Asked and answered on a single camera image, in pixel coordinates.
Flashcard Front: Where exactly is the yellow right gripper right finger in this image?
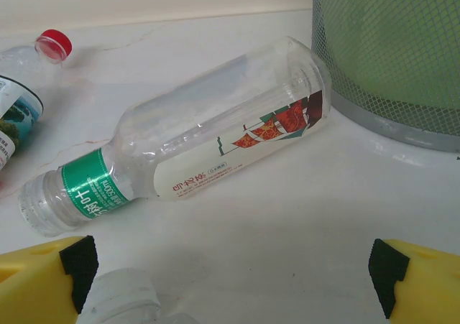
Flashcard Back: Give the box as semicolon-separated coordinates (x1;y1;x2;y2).
368;238;460;324

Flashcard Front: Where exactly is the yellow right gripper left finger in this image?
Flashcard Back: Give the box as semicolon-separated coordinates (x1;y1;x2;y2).
0;234;100;324

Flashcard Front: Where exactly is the clear bottle white orange label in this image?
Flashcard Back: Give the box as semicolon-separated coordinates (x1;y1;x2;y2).
80;268;197;324

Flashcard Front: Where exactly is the red-cap bottle red label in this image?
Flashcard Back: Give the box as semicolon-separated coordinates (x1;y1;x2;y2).
0;28;73;174

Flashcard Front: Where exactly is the clear bottle green neck label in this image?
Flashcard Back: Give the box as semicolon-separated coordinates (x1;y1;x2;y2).
17;35;331;238

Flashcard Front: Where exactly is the green-lined trash bin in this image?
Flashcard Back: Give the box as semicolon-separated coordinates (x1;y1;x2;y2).
316;0;460;124

